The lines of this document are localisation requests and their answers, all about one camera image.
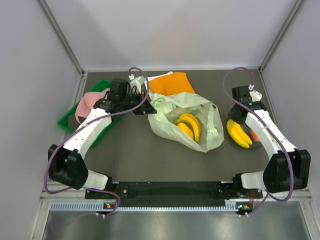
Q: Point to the aluminium frame rail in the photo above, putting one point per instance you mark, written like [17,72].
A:
[60,35]
[281,34]

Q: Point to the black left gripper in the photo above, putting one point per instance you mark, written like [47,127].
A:
[147,108]

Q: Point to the yellow mango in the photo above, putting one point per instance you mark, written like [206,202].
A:
[186,129]

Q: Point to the pink cap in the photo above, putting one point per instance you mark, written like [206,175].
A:
[87,103]

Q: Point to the white slotted cable duct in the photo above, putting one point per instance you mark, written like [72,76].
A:
[100,206]

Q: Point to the aluminium frame rail left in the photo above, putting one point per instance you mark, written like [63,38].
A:
[60,35]

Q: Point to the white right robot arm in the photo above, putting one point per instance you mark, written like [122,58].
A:
[250,126]

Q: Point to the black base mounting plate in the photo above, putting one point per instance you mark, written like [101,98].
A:
[179,193]

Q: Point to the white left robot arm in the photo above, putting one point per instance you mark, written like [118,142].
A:
[66,163]

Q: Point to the dark teal plate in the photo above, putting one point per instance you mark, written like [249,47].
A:
[247,131]

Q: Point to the aluminium frame rail right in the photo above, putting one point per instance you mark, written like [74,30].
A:
[281,34]

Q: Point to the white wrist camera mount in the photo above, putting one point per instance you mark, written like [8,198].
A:
[254,94]
[138,85]

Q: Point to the green avocado print plastic bag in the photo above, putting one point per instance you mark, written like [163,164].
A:
[170,108]

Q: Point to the white paper sheet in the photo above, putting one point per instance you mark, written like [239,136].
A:
[161,84]

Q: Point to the orange folded cloth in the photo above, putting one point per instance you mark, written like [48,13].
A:
[180,83]

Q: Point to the yellow banana bunch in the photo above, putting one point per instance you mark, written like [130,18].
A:
[239,136]
[192,122]

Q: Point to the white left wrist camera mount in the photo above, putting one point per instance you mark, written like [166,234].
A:
[138,85]

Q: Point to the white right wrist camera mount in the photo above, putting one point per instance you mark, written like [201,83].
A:
[254,94]

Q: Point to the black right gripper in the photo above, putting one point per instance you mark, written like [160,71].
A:
[231,114]

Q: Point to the peach fruit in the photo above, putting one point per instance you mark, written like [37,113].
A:
[254,136]

